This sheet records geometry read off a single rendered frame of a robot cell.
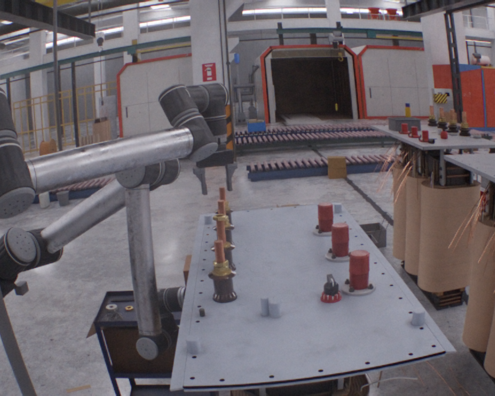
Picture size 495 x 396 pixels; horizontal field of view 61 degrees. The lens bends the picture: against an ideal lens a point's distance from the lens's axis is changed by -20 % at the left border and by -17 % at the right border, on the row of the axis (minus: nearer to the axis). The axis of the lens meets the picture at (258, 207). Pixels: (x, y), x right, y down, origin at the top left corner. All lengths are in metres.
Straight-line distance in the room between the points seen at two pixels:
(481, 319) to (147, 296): 2.27
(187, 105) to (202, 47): 10.48
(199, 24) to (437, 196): 9.12
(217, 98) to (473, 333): 2.45
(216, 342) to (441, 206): 2.97
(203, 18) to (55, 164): 11.04
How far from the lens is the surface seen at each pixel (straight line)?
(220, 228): 1.90
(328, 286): 1.62
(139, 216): 1.92
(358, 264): 1.65
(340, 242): 1.96
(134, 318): 2.77
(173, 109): 1.67
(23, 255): 2.30
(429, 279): 4.36
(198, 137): 1.61
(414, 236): 4.64
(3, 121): 1.31
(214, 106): 1.79
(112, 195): 2.20
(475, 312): 3.40
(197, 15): 12.24
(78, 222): 2.33
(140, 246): 1.93
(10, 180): 1.21
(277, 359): 1.33
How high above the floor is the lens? 2.08
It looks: 15 degrees down
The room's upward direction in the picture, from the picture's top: 4 degrees counter-clockwise
